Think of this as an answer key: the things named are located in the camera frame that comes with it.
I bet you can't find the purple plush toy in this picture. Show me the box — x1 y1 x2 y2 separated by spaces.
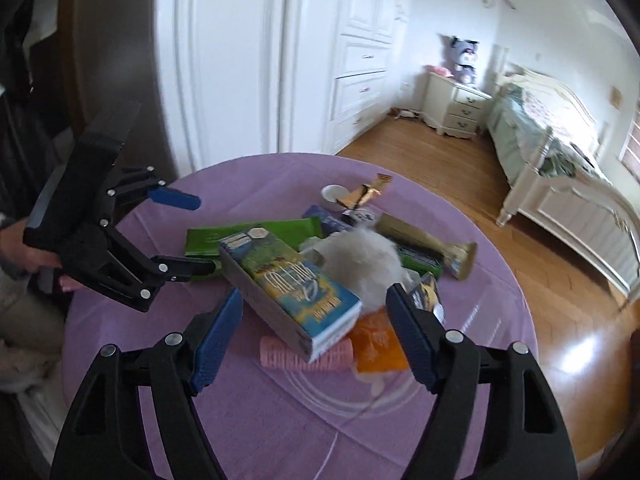
440 35 482 85

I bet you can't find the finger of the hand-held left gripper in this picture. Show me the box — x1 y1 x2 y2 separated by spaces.
102 165 202 226
60 222 223 313

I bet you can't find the small white cup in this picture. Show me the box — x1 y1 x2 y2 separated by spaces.
321 184 351 213

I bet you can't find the short green packet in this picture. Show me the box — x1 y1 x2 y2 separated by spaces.
395 245 443 278

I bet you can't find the olive gold snack packet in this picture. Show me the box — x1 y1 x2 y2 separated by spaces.
375 214 478 281

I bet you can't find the gold foil wrapper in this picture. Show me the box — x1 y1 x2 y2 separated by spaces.
337 172 393 209

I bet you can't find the blue green printed carton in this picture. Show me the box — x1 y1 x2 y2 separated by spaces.
218 227 362 363

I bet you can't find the white wardrobe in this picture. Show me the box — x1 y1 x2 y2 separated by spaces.
155 0 416 176

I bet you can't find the dark brown door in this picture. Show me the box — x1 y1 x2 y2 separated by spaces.
0 0 176 186

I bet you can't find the yellow black packet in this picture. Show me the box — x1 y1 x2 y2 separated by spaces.
407 272 446 321

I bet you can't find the pink ribbed roll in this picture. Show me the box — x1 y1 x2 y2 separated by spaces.
260 335 355 373

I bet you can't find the dark blue packet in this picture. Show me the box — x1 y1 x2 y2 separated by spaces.
302 205 351 236

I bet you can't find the orange plastic packet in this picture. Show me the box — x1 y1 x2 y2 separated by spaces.
347 310 411 373

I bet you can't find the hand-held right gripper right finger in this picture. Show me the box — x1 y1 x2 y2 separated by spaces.
385 282 576 480

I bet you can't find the long green snack packet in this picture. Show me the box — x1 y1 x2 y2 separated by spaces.
185 219 321 257

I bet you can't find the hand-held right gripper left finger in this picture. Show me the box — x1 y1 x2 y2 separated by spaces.
50 287 244 480

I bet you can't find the purple tablecloth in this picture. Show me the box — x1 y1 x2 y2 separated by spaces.
61 154 540 480

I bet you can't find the white fluffy ball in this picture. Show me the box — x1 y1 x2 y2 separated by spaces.
312 227 403 313

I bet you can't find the person's left hand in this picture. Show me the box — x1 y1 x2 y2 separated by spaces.
0 220 88 292

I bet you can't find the small blue white packet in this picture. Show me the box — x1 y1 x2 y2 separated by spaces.
342 209 378 228

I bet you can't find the white bed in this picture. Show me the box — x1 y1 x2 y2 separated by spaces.
487 62 640 301

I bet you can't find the cream nightstand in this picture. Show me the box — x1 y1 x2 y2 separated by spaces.
420 70 493 137

